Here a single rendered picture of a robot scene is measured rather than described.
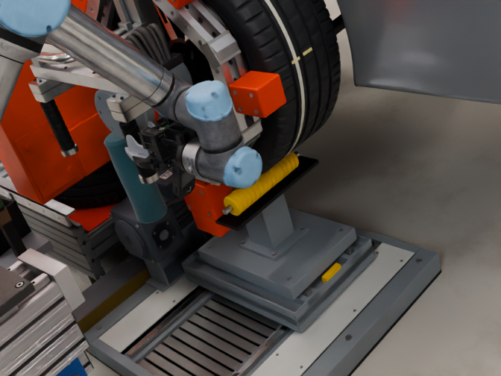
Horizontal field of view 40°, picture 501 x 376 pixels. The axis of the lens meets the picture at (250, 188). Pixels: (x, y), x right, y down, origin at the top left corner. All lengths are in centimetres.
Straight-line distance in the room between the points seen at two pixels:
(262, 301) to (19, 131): 84
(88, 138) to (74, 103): 11
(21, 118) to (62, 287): 83
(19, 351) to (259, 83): 70
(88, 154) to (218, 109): 105
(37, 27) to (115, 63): 26
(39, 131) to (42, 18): 111
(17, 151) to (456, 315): 133
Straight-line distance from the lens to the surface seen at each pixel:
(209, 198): 182
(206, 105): 118
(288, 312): 196
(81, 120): 218
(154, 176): 152
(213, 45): 149
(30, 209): 259
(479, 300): 212
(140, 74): 125
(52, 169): 213
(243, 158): 121
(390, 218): 247
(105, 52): 121
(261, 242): 209
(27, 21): 99
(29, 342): 134
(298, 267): 199
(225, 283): 212
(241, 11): 151
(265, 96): 147
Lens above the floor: 145
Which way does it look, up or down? 31 degrees down
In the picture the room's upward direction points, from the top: 18 degrees counter-clockwise
